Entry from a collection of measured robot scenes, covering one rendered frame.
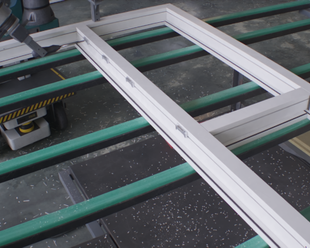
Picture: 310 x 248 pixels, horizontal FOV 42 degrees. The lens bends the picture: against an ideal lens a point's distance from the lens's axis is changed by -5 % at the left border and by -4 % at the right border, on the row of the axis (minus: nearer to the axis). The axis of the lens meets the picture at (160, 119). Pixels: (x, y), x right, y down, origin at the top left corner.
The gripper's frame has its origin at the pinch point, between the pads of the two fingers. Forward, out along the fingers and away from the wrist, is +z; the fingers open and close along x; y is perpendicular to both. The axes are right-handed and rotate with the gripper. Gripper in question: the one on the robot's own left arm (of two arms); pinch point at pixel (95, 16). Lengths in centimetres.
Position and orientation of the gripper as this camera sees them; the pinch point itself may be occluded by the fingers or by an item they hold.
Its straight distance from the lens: 177.1
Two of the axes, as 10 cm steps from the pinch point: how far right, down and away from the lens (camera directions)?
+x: -5.0, -4.8, 7.2
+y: 8.7, -2.9, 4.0
